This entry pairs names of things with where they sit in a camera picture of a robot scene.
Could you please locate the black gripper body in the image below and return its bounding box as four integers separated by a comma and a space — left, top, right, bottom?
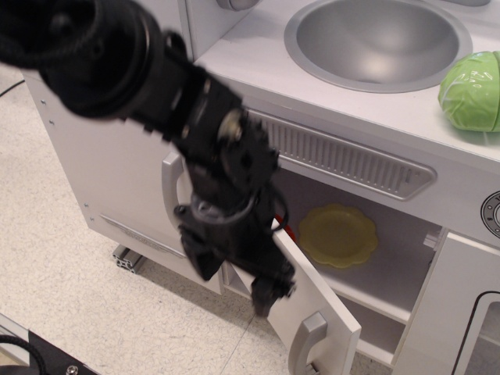
173, 195, 298, 300

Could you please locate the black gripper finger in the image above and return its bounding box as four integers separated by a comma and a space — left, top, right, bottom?
181, 234, 223, 280
251, 276, 288, 316

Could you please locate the white cabinet door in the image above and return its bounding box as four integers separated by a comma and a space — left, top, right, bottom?
267, 230, 361, 374

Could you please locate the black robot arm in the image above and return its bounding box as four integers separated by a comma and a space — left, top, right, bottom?
1, 1, 295, 317

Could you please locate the white toy kitchen cabinet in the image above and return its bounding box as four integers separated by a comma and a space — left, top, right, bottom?
23, 0, 500, 375

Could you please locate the orange salmon sushi toy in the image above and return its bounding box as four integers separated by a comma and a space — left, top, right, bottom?
271, 213, 297, 243

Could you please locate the yellow scalloped toy plate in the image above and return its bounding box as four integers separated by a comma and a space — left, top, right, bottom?
298, 203, 378, 269

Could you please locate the grey vent panel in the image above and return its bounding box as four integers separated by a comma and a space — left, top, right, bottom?
248, 109, 437, 201

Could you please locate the silver faucet base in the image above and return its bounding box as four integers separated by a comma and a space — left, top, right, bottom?
216, 0, 260, 12

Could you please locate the silver round sink basin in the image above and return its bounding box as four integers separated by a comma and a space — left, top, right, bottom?
284, 1, 473, 94

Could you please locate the black oven dial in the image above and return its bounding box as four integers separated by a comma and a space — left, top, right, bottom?
480, 191, 500, 238

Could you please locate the green toy cabbage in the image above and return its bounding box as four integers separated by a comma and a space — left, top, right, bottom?
437, 51, 499, 133

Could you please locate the silver cabinet door handle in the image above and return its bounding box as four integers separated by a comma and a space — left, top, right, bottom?
288, 312, 328, 375

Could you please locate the silver fridge door handle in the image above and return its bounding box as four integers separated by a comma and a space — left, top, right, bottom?
162, 151, 184, 228

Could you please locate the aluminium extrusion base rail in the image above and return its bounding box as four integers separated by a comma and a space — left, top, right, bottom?
112, 245, 146, 274

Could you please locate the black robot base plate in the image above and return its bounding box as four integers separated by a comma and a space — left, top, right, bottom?
0, 330, 98, 375

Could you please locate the black braided cable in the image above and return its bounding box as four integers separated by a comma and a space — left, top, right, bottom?
0, 335, 52, 375

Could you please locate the black floor cable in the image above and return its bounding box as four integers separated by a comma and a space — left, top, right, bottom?
0, 77, 26, 97

